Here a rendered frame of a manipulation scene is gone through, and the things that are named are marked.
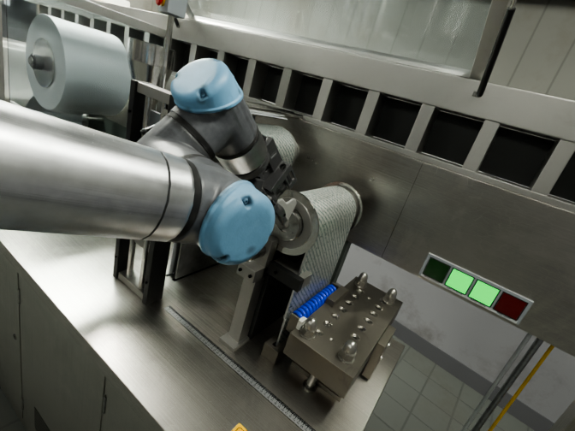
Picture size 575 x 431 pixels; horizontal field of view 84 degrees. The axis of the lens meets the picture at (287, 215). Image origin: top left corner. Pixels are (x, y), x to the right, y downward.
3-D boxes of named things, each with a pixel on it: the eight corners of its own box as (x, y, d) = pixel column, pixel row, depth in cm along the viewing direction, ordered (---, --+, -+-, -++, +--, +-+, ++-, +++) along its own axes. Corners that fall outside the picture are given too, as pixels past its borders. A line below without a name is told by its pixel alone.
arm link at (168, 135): (124, 204, 31) (205, 127, 33) (90, 164, 37) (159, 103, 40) (175, 242, 37) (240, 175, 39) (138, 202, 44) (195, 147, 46)
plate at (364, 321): (282, 352, 73) (289, 332, 71) (350, 291, 106) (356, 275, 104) (343, 399, 66) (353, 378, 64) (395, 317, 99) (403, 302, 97)
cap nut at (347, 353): (334, 357, 68) (341, 340, 66) (341, 348, 71) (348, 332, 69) (350, 367, 66) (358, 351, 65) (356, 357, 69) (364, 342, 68)
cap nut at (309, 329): (296, 333, 71) (302, 317, 70) (305, 326, 74) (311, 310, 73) (310, 342, 70) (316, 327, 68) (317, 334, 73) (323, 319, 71)
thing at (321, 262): (283, 318, 76) (305, 251, 70) (327, 285, 96) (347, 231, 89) (284, 319, 76) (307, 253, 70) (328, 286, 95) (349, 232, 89)
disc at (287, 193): (255, 237, 76) (271, 180, 71) (257, 237, 77) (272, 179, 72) (306, 267, 70) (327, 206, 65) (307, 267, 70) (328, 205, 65)
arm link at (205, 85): (149, 89, 37) (201, 44, 39) (195, 149, 47) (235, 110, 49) (187, 113, 34) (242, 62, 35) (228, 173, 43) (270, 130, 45)
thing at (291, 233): (269, 237, 72) (270, 204, 70) (274, 235, 73) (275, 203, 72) (297, 245, 68) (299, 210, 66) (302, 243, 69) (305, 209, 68)
